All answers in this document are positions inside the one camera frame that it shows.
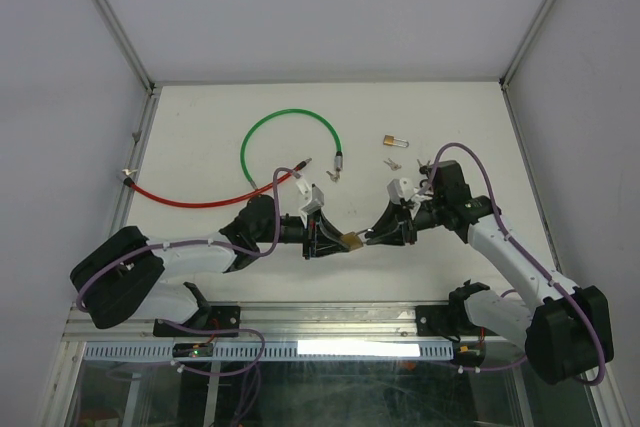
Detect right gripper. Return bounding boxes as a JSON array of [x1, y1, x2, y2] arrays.
[[364, 197, 446, 248]]

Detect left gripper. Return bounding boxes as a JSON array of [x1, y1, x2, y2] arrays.
[[254, 209, 349, 260]]

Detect silver keys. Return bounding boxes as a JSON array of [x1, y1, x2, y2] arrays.
[[326, 171, 340, 183], [384, 158, 402, 171]]

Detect brass long-shackle padlock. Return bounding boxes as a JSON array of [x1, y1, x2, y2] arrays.
[[383, 135, 409, 148]]

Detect orange black padlock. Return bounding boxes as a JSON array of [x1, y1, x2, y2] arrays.
[[419, 173, 429, 187]]

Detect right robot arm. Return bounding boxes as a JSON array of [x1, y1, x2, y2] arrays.
[[365, 161, 614, 385]]

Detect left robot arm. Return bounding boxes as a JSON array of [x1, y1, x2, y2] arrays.
[[70, 195, 350, 336]]

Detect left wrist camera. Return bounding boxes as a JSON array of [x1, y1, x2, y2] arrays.
[[296, 175, 325, 216]]

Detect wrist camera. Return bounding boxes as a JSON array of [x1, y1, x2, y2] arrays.
[[296, 175, 325, 216], [387, 177, 425, 205]]

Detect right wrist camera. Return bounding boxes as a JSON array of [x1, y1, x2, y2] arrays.
[[387, 177, 425, 205]]

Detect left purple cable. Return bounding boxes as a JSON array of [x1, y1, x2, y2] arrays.
[[74, 166, 306, 313]]

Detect purple cable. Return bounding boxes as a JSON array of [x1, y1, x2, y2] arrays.
[[74, 166, 306, 313], [417, 142, 610, 387]]

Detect green cable lock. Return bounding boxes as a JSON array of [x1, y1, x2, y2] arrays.
[[239, 108, 344, 191]]

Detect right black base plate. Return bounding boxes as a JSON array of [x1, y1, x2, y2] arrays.
[[414, 304, 481, 342]]

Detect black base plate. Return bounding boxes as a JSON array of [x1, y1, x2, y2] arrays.
[[414, 304, 481, 342], [153, 305, 241, 338]]

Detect aluminium front rail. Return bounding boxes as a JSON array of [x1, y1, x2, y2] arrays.
[[62, 299, 601, 346]]

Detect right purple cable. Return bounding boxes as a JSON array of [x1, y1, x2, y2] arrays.
[[417, 142, 610, 387]]

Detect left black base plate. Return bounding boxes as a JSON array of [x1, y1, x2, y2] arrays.
[[153, 305, 241, 338]]

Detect red cable lock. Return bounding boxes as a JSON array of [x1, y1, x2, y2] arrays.
[[122, 156, 314, 209]]

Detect white slotted cable duct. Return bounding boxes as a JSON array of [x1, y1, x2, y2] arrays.
[[84, 339, 454, 363]]

